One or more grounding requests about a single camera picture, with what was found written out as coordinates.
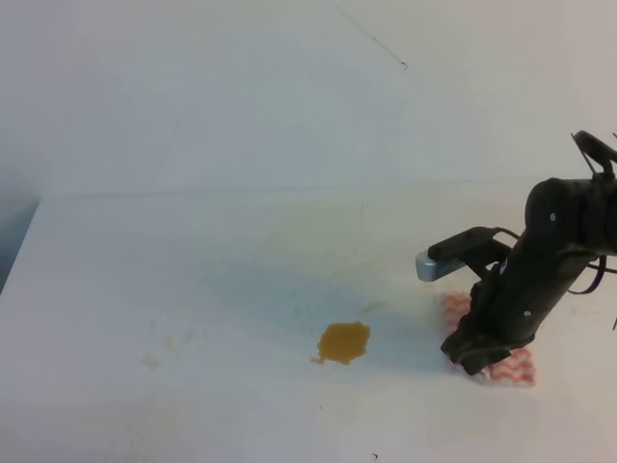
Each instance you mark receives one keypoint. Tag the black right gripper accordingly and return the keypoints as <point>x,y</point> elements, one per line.
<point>505,312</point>

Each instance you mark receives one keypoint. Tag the pink white striped rag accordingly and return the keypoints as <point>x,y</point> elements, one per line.
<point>517,370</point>

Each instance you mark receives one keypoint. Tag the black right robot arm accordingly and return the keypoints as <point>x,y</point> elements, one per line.
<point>569,225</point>

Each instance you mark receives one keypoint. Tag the brown coffee stain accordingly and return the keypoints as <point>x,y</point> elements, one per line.
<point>342,343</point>

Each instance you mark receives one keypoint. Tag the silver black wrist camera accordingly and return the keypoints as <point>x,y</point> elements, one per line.
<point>475,248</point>

